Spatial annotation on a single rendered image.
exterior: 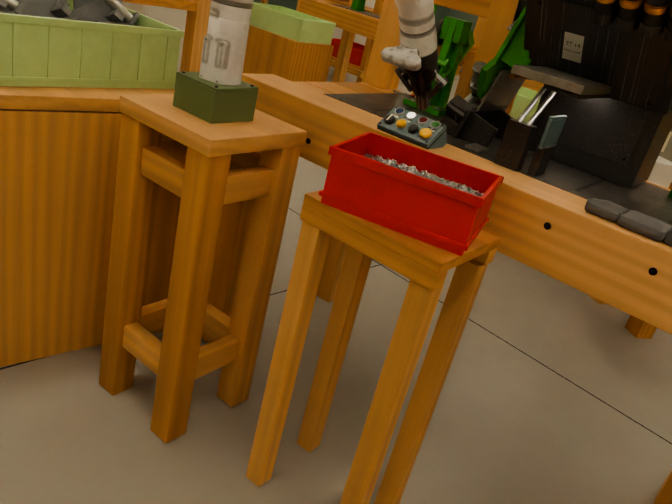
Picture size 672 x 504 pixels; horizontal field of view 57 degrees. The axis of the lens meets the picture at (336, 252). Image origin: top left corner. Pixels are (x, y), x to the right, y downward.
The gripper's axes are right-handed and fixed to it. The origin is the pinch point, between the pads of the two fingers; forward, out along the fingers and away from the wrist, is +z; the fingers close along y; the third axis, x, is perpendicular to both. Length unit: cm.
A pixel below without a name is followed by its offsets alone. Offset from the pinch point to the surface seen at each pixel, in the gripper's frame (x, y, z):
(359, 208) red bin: 32.1, -7.2, 0.4
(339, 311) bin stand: 37, 3, 41
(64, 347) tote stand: 87, 76, 60
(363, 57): -334, 337, 312
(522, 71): -13.7, -16.2, -4.3
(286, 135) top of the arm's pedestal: 19.3, 26.7, 6.4
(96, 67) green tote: 31, 84, -2
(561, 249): 8.3, -39.2, 17.5
